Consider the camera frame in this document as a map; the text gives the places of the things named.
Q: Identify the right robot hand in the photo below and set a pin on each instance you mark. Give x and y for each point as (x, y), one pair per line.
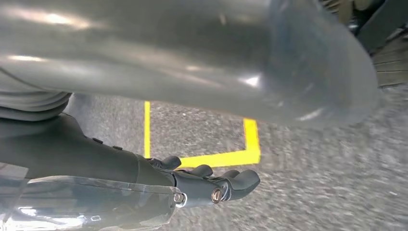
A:
(159, 47)

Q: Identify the yellow floor tape square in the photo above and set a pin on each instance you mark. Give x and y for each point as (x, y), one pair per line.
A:
(251, 143)

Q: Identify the dark robot body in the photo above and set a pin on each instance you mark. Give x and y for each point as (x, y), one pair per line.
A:
(382, 19)

